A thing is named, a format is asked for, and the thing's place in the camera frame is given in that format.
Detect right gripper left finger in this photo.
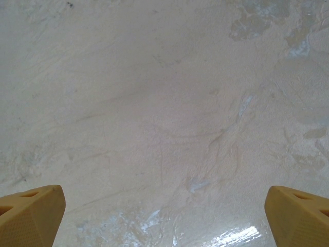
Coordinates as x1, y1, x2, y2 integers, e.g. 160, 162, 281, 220
0, 184, 65, 247

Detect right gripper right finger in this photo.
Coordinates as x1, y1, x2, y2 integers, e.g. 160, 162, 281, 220
265, 186, 329, 247

